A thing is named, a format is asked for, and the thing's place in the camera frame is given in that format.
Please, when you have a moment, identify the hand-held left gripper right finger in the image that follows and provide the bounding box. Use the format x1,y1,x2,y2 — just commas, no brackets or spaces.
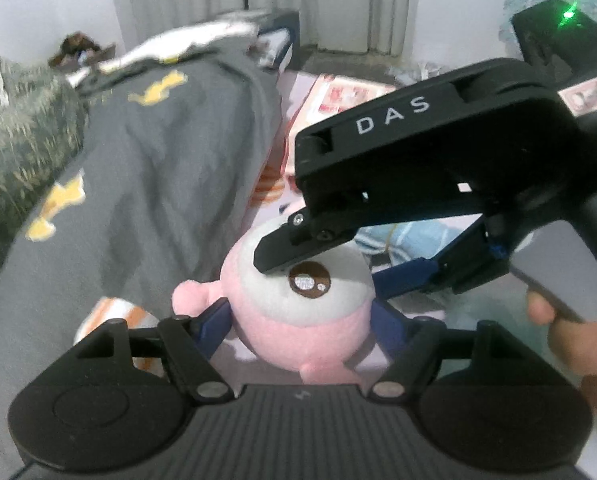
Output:
368,300,524,403

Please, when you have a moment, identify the person's right hand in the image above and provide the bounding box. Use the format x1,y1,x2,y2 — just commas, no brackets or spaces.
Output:
527,290,597,416

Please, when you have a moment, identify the green patterned pillow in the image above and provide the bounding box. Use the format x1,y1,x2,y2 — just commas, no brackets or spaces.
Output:
0,57,86,266

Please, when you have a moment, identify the pink plush toy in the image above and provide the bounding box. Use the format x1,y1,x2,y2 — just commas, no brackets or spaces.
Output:
171,215,379,386

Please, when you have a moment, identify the blue white tissue pack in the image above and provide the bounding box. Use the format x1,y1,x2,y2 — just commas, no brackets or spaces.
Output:
353,216,484,267

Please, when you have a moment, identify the pink wet wipes pack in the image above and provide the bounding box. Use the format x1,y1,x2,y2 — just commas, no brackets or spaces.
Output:
278,73,597,183

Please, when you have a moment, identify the black box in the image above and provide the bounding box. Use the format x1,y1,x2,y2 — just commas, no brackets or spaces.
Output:
218,8,301,68

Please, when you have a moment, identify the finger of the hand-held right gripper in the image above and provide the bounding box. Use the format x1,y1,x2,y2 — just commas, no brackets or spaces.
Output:
253,194,485,277
372,210,510,301

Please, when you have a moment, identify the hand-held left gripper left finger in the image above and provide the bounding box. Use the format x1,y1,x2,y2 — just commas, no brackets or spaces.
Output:
73,297,236,403

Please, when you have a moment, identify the grey blanket with yellow print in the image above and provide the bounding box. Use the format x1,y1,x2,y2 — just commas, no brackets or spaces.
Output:
0,52,284,471

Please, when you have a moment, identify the white cloth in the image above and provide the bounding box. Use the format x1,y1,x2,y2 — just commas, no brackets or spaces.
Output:
68,15,262,86

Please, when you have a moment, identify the orange striped sock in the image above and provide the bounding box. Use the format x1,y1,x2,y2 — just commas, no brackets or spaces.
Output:
73,296,159,376

